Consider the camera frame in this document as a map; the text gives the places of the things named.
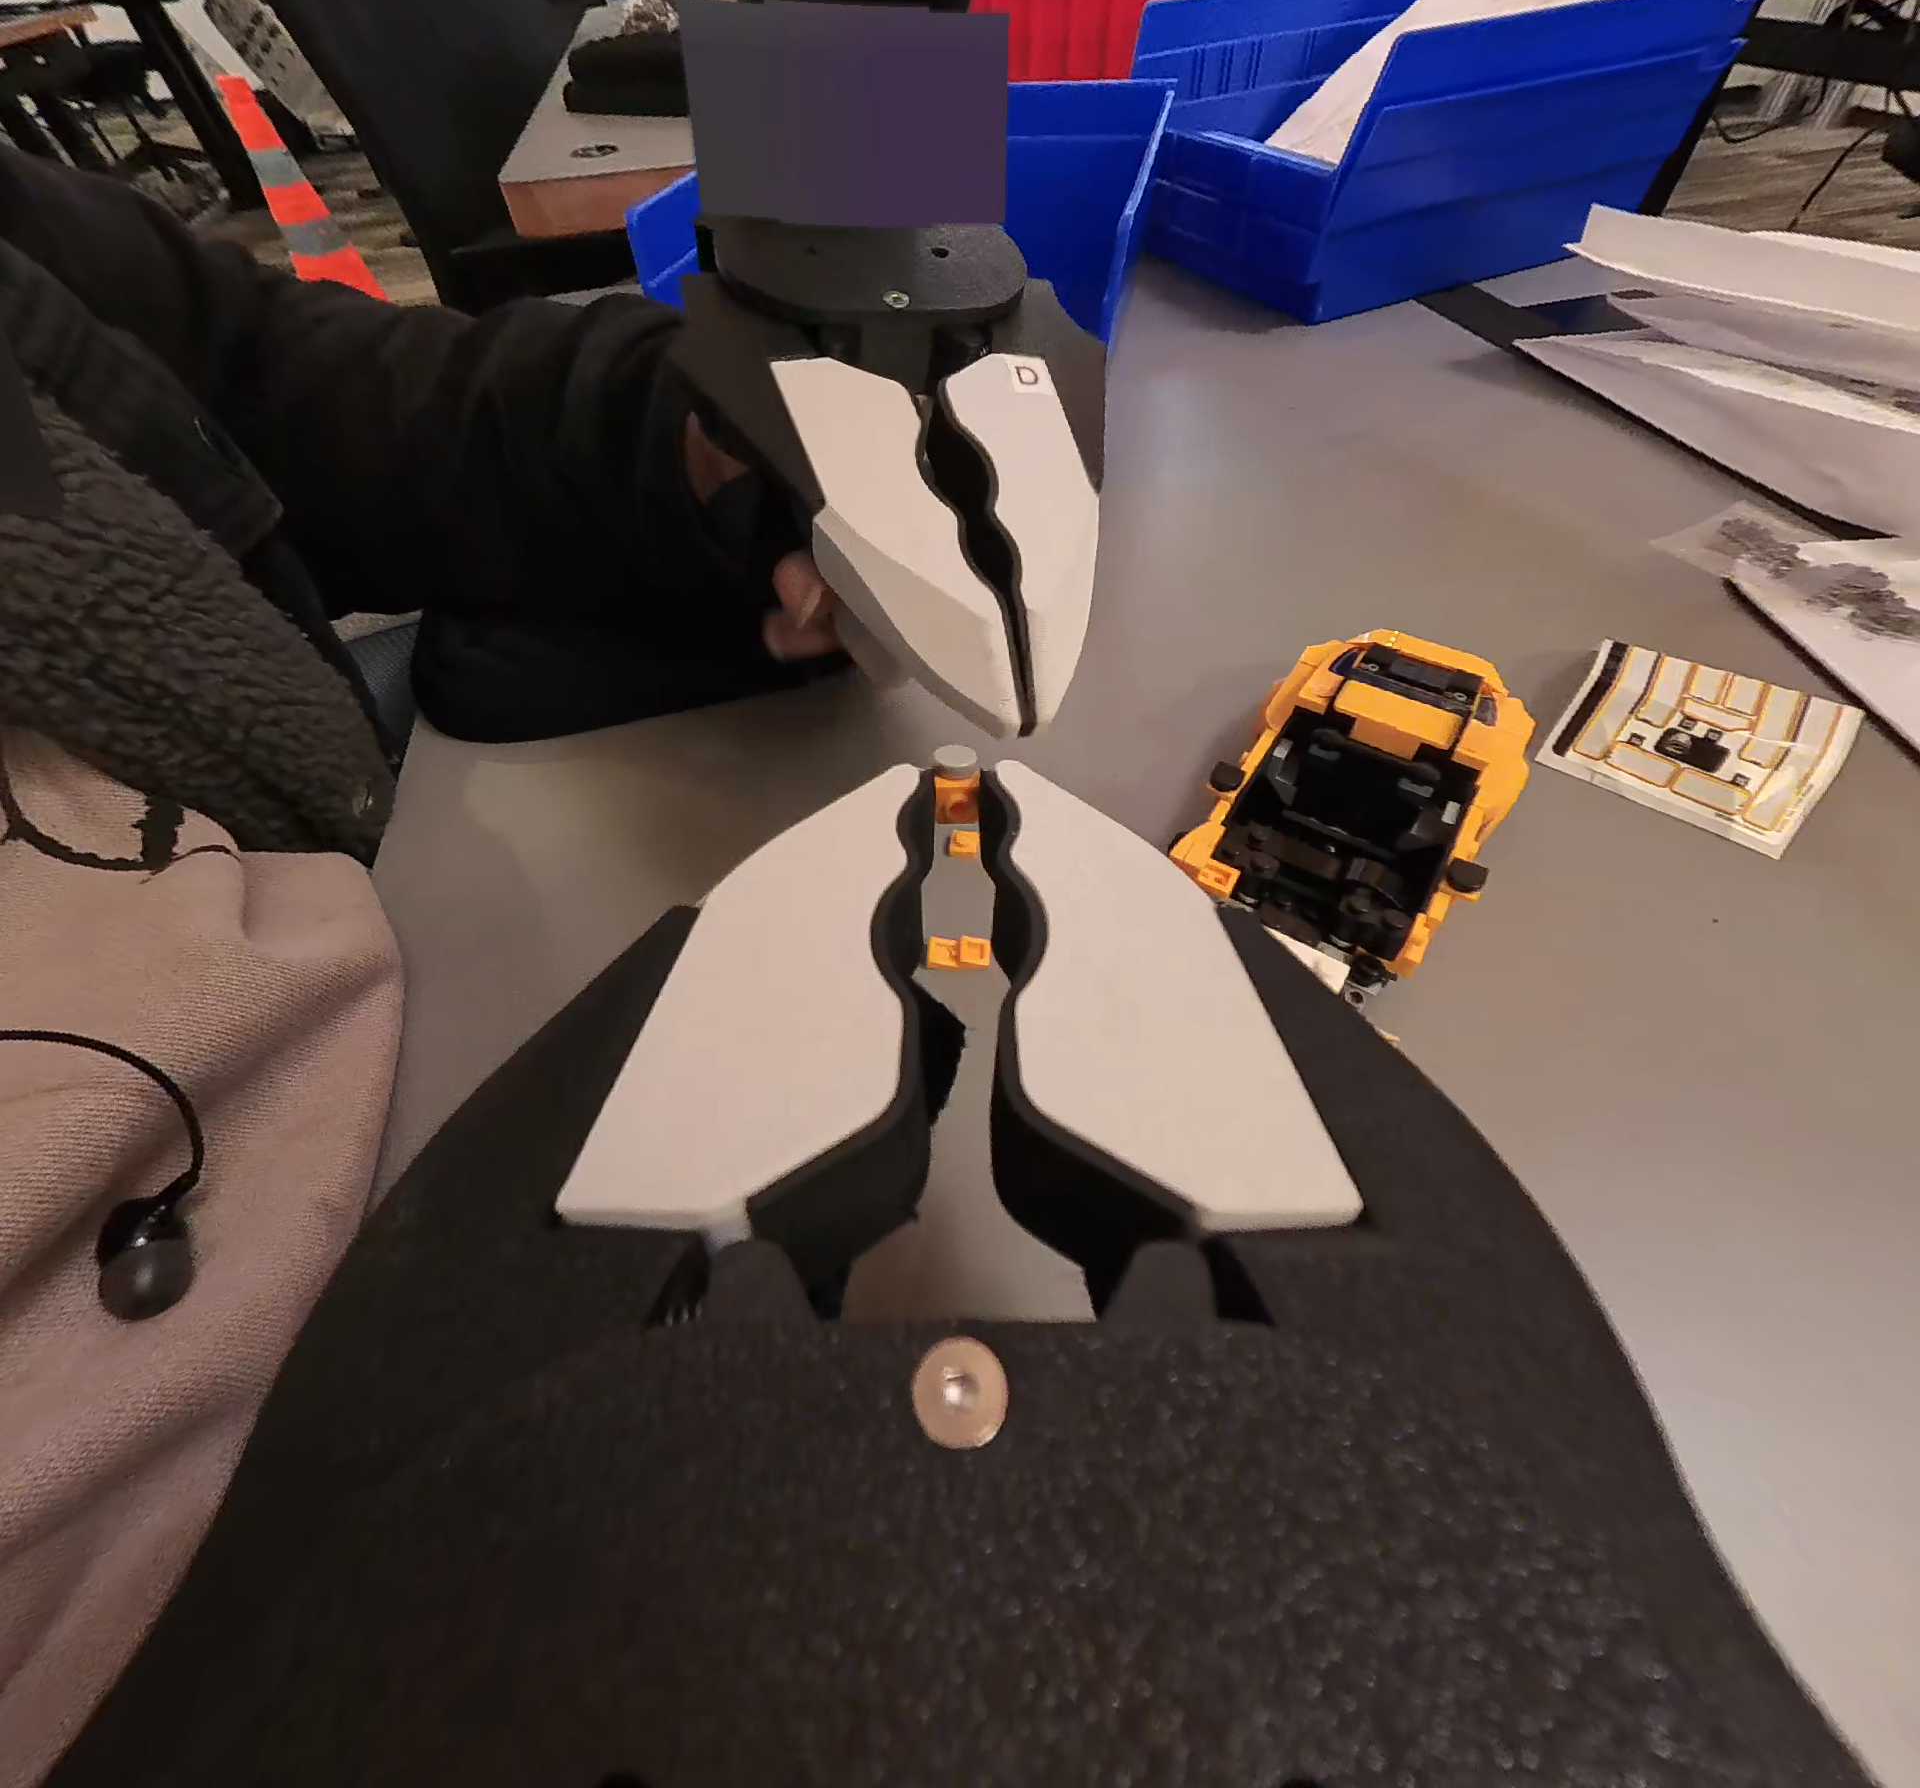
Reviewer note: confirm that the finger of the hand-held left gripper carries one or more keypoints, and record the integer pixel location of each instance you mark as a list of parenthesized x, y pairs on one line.
[(887, 543), (1052, 512)]

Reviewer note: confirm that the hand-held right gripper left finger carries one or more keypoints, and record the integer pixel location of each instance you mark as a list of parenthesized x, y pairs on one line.
[(768, 1037)]

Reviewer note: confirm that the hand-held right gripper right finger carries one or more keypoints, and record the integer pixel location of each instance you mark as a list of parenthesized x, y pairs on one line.
[(1186, 1056)]

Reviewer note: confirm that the orange two-stud lego plate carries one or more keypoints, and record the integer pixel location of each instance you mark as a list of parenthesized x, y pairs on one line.
[(961, 950)]

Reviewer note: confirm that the clear round lego piece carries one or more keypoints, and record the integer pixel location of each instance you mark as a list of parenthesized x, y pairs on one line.
[(955, 764)]

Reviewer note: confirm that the blue plastic storage bin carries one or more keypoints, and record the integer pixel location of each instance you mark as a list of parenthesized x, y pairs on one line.
[(1080, 200), (1473, 213)]

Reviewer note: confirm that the orange lego car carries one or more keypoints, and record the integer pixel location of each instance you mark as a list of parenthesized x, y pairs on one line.
[(1403, 715)]

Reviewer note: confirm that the person's left hand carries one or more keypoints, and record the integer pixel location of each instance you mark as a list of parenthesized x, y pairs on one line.
[(795, 610)]

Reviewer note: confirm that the dark folded cloth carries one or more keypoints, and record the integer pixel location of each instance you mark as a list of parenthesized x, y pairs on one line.
[(621, 72)]

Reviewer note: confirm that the orange traffic cone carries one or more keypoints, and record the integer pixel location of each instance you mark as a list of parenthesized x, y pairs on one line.
[(301, 213)]

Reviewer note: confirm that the white sticker sheet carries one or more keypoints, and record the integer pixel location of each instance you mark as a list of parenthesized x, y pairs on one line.
[(1726, 799)]

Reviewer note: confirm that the clear plastic bag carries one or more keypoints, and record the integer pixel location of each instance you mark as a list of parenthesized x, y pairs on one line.
[(1755, 551)]

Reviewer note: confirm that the beige hoodie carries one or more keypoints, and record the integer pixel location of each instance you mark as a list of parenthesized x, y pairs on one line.
[(149, 1443)]

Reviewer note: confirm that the white rounded base board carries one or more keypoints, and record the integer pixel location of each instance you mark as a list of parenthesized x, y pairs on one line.
[(1861, 677)]

